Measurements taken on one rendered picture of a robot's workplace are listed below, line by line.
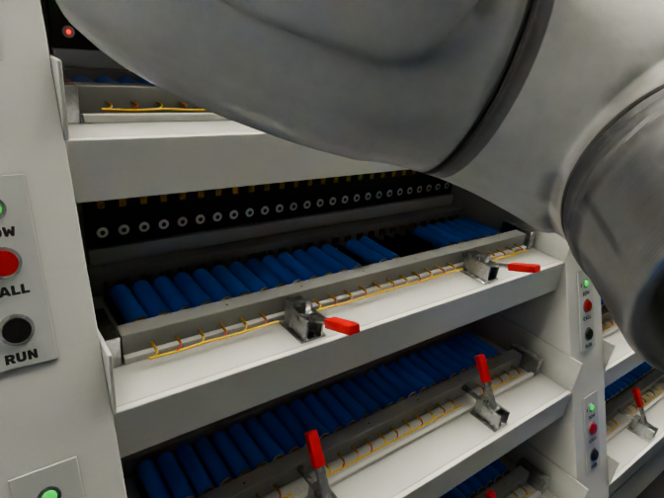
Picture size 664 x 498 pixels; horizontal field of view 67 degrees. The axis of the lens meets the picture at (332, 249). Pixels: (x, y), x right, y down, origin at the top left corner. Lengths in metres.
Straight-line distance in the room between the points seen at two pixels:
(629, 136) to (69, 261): 0.33
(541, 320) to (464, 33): 0.68
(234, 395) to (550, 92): 0.35
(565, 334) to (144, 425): 0.59
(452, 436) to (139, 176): 0.48
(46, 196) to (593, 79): 0.32
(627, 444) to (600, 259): 0.94
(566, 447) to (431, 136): 0.74
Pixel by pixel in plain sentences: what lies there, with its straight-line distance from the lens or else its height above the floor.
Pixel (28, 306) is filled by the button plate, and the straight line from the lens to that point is 0.38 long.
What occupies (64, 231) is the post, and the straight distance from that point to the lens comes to 0.38.
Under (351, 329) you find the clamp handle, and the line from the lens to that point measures 0.42.
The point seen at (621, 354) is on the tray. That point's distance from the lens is 0.98.
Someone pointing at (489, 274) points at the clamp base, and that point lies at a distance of 0.66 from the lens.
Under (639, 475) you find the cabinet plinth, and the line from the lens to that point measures 1.22.
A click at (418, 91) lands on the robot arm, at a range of 0.18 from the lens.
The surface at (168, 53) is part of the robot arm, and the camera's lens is 0.18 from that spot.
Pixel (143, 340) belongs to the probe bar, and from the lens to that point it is 0.45.
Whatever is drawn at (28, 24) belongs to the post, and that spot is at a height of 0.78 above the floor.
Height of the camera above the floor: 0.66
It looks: 7 degrees down
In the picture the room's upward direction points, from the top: 6 degrees counter-clockwise
